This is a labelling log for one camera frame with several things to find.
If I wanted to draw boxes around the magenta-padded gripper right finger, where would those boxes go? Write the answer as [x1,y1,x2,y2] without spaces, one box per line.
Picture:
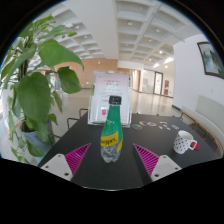
[132,143,183,183]

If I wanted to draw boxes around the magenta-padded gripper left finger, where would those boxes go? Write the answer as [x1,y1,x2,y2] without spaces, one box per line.
[40,143,93,183]

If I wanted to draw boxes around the green plastic drink bottle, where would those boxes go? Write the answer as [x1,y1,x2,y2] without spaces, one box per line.
[100,95,124,164]

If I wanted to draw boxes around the white polka dot mug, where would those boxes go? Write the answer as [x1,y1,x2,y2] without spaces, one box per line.
[172,130,198,155]

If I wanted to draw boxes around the long white bench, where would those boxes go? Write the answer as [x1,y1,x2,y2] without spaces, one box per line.
[179,94,224,158]

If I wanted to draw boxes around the potted green leafy plant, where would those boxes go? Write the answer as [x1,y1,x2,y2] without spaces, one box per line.
[0,14,85,164]

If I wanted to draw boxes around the glass entrance door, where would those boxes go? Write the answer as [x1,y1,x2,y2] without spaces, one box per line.
[141,69,164,96]

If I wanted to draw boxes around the clear acrylic sign holder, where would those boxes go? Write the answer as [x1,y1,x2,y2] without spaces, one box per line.
[87,70,133,128]

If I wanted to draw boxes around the dark framed landscape picture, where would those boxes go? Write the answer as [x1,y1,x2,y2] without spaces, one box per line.
[196,41,224,80]

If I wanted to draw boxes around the recessed ceiling lights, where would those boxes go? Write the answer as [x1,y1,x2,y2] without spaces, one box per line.
[64,19,174,68]

